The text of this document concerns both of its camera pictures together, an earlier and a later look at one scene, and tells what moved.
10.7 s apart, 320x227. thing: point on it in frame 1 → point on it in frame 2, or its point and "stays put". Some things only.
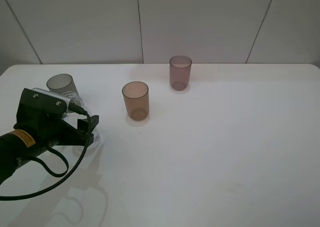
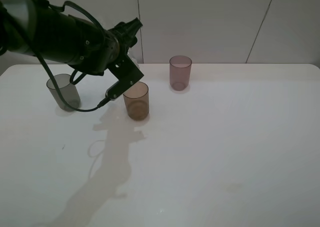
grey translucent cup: [61, 83] stays put
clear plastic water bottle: [76, 99] → [130, 54]
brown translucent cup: [136, 94] stays put
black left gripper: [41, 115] → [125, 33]
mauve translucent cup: [180, 72] stays put
